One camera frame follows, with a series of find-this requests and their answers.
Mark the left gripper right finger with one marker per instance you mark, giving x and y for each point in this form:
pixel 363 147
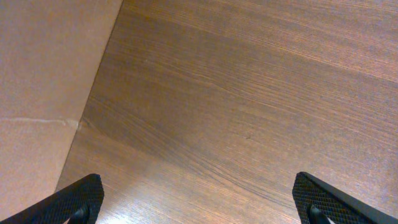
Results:
pixel 319 202

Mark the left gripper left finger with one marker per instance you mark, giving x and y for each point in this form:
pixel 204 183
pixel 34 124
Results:
pixel 79 202

